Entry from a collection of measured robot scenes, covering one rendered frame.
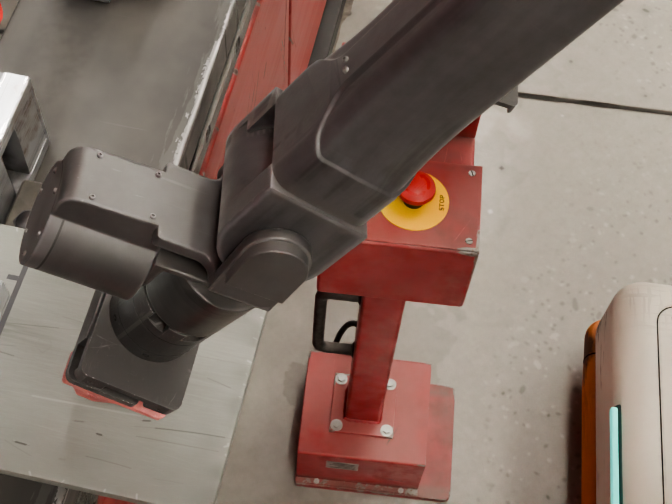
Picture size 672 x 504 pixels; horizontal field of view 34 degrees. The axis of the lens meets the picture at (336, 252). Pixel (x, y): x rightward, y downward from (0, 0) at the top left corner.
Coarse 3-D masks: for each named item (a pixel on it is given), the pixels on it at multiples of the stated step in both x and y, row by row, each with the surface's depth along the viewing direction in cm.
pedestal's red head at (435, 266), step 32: (448, 160) 122; (448, 192) 111; (480, 192) 111; (384, 224) 109; (448, 224) 109; (480, 224) 110; (352, 256) 111; (384, 256) 110; (416, 256) 110; (448, 256) 109; (320, 288) 117; (352, 288) 117; (384, 288) 116; (416, 288) 115; (448, 288) 115
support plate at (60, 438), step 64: (0, 256) 80; (0, 320) 77; (64, 320) 78; (256, 320) 78; (0, 384) 75; (64, 384) 75; (192, 384) 76; (0, 448) 73; (64, 448) 73; (128, 448) 73; (192, 448) 73
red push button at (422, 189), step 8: (416, 176) 108; (424, 176) 109; (416, 184) 108; (424, 184) 108; (432, 184) 108; (408, 192) 108; (416, 192) 108; (424, 192) 108; (432, 192) 108; (408, 200) 107; (416, 200) 107; (424, 200) 107; (416, 208) 110
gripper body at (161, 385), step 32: (96, 320) 64; (128, 320) 63; (160, 320) 61; (96, 352) 63; (128, 352) 64; (160, 352) 63; (192, 352) 67; (96, 384) 64; (128, 384) 64; (160, 384) 65
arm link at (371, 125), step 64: (448, 0) 43; (512, 0) 42; (576, 0) 42; (320, 64) 50; (384, 64) 46; (448, 64) 45; (512, 64) 45; (256, 128) 54; (320, 128) 48; (384, 128) 48; (448, 128) 48; (256, 192) 50; (320, 192) 50; (384, 192) 50; (320, 256) 53
